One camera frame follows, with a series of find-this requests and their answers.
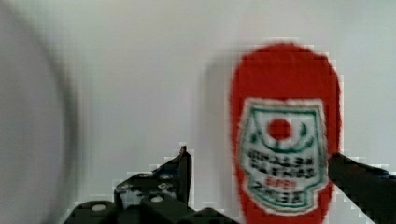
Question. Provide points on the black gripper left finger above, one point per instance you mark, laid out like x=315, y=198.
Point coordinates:
x=158, y=197

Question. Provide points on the grey round plate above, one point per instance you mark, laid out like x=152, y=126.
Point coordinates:
x=38, y=128

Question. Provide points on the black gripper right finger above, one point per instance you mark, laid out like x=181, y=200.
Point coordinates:
x=372, y=189

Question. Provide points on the red ketchup bottle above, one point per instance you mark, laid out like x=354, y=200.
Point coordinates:
x=285, y=125

